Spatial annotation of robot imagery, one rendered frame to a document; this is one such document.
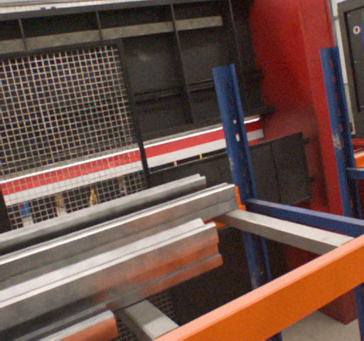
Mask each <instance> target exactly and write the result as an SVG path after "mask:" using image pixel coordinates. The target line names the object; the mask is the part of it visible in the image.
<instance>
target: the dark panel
mask: <svg viewBox="0 0 364 341"><path fill-rule="evenodd" d="M249 150H250V158H251V163H252V167H253V171H254V176H255V184H256V189H257V196H258V200H260V201H267V202H271V203H275V204H282V205H287V206H293V205H295V204H298V203H301V202H304V201H306V200H307V199H312V198H313V197H312V192H311V187H310V181H309V173H308V167H307V162H306V153H305V148H304V138H303V133H302V132H295V133H292V134H289V135H287V136H283V137H279V138H276V139H272V140H267V141H265V142H259V143H257V144H253V145H249ZM195 174H199V175H200V177H203V176H205V181H206V189H209V188H212V187H214V186H216V185H219V184H223V183H227V184H233V180H232V172H230V164H229V159H228V152H223V153H220V154H215V155H212V157H206V158H203V159H198V160H195V161H192V162H186V163H184V164H178V165H176V166H173V167H170V168H167V169H162V170H159V171H155V172H151V173H150V175H151V181H152V185H153V188H155V187H157V186H160V185H162V184H167V183H170V182H174V181H177V180H180V179H185V178H187V177H189V176H193V175H195ZM143 176H144V175H140V177H142V178H140V179H137V178H139V176H136V177H134V178H135V183H136V189H139V190H137V192H142V190H143V191H145V190H146V188H144V187H146V182H145V179H144V177H143ZM140 180H141V182H144V183H141V182H140ZM138 183H141V184H138ZM141 186H142V188H144V189H141ZM230 228H233V226H228V225H226V226H223V227H220V228H217V234H218V233H220V232H223V231H225V230H227V229H230Z"/></svg>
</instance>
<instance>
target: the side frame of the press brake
mask: <svg viewBox="0 0 364 341"><path fill-rule="evenodd" d="M245 6H246V11H247V15H248V20H249V25H250V33H251V38H252V46H253V51H254V56H255V60H256V65H257V70H259V69H262V73H258V76H261V75H263V76H264V78H262V79H259V86H260V91H261V96H262V105H263V107H266V106H274V111H271V112H266V113H261V115H260V120H261V124H262V132H263V133H264V137H262V138H259V139H255V140H250V141H248V145H253V144H257V143H259V142H265V141H267V140H272V139H276V138H279V137H283V136H287V135H289V134H292V133H295V132H302V133H303V138H304V139H305V138H309V143H308V144H305V145H304V148H305V153H306V162H307V167H308V173H309V177H310V176H313V175H315V180H316V181H315V182H312V183H310V187H311V192H312V197H313V198H312V199H307V200H306V201H304V202H301V203H298V204H295V205H293V206H294V207H298V208H303V209H309V210H314V211H320V212H324V213H330V214H333V215H336V216H344V215H343V205H342V200H341V190H340V184H339V178H338V170H337V164H336V159H335V154H334V148H333V138H332V132H331V123H330V117H329V112H328V103H327V97H326V87H325V86H324V81H323V71H322V65H321V57H320V50H319V49H322V48H333V47H335V44H334V38H333V29H332V28H331V18H330V12H329V6H328V0H249V1H246V2H245ZM284 253H285V257H286V262H287V271H288V273H290V272H291V271H293V270H295V269H297V268H299V267H301V266H303V265H306V264H307V263H310V262H311V261H312V260H314V259H315V258H318V257H320V256H322V255H320V254H317V253H313V252H310V251H306V250H304V249H300V248H297V247H296V246H295V247H294V246H292V247H289V248H286V247H284ZM356 308H357V307H356V301H355V292H354V288H351V289H350V290H348V291H346V292H345V293H344V294H342V295H341V296H339V297H337V298H335V299H333V300H332V301H330V302H329V303H326V304H325V305H324V306H322V307H320V308H319V309H317V310H318V311H320V312H322V313H323V314H325V315H328V316H330V317H332V318H333V319H335V320H337V321H339V322H341V323H343V324H344V325H347V324H348V323H350V322H352V321H354V320H356V319H357V312H356Z"/></svg>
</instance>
